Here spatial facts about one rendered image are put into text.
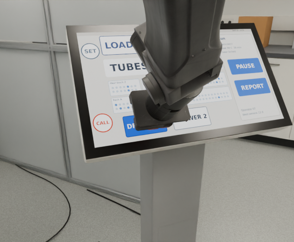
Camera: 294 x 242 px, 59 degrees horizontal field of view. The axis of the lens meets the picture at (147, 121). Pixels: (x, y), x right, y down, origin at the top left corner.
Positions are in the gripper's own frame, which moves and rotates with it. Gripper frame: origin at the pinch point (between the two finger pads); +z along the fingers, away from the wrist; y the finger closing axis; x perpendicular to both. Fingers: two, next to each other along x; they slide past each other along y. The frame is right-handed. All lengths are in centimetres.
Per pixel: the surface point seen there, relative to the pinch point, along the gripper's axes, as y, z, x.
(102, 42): 5.7, 2.4, -20.5
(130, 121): 2.9, 2.0, -0.9
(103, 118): 8.5, 2.1, -2.3
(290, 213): -119, 99, 49
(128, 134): 4.0, 1.9, 1.8
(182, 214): -15.3, 29.7, 23.2
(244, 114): -25.3, 1.3, 1.0
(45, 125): 27, 149, -47
